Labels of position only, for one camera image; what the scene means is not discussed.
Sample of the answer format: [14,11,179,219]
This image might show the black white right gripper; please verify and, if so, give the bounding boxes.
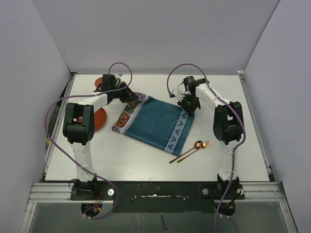
[178,93,200,116]

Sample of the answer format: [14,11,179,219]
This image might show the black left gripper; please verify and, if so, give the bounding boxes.
[111,81,138,103]

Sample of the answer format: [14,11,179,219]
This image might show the pink plastic cup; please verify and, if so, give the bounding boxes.
[94,77,103,87]

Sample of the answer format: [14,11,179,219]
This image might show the blue patterned placemat cloth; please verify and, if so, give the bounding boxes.
[112,92,194,156]

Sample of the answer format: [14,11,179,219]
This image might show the red round plate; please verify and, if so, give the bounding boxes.
[74,108,107,133]

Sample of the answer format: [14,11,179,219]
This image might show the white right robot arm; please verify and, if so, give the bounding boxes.
[168,76,245,199]

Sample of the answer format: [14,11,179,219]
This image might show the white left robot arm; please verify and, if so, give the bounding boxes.
[63,73,139,200]

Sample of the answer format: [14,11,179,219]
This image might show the copper spoon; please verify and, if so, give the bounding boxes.
[169,140,203,164]

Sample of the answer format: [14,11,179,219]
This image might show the copper fork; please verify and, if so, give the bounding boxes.
[177,140,211,163]

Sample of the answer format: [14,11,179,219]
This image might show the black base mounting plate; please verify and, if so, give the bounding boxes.
[70,181,245,217]

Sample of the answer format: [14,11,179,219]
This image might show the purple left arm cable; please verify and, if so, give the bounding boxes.
[44,62,134,220]

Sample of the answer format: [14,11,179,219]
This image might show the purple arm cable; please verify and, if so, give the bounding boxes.
[44,62,134,220]
[166,63,245,233]

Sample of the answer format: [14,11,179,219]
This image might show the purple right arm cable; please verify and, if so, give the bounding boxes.
[166,63,245,233]

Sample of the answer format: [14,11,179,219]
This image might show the aluminium front rail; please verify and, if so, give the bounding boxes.
[27,182,285,203]

